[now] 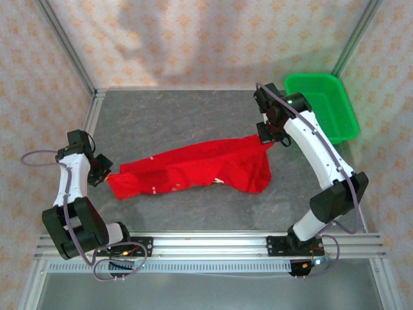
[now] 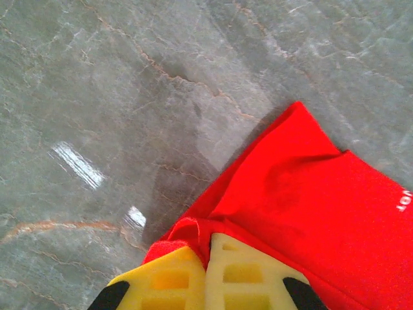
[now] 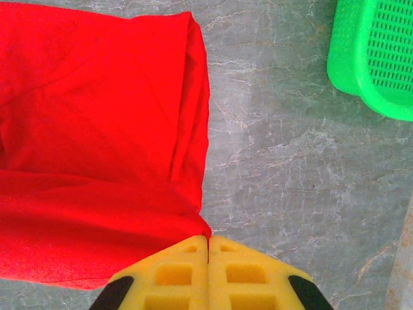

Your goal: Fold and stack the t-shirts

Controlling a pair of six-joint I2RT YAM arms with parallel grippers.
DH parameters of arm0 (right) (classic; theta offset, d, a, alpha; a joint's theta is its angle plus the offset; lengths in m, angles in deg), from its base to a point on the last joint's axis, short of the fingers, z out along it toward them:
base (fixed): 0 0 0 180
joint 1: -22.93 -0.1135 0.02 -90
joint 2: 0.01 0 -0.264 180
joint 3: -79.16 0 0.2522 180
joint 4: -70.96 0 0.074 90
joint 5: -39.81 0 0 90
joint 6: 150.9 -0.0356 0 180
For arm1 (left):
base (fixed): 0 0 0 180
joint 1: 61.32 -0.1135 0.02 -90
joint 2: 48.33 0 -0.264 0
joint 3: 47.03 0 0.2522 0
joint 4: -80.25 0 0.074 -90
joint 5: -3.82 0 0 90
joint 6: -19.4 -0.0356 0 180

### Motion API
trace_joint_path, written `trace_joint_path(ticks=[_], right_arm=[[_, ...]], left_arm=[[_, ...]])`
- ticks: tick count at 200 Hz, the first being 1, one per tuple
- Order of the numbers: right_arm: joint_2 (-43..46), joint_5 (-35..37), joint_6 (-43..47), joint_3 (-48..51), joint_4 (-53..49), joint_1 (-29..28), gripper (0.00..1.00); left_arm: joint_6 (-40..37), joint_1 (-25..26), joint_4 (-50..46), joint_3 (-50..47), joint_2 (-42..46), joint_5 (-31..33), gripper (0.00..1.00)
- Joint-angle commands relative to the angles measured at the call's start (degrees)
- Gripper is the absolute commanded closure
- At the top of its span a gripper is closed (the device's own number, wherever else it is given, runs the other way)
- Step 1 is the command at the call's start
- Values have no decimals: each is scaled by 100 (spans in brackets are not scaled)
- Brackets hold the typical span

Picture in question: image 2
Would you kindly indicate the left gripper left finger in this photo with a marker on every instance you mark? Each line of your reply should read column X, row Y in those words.
column 167, row 284

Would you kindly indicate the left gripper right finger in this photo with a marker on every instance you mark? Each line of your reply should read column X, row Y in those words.
column 245, row 277

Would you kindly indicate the red printed t-shirt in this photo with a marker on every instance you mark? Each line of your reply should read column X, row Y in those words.
column 306, row 219

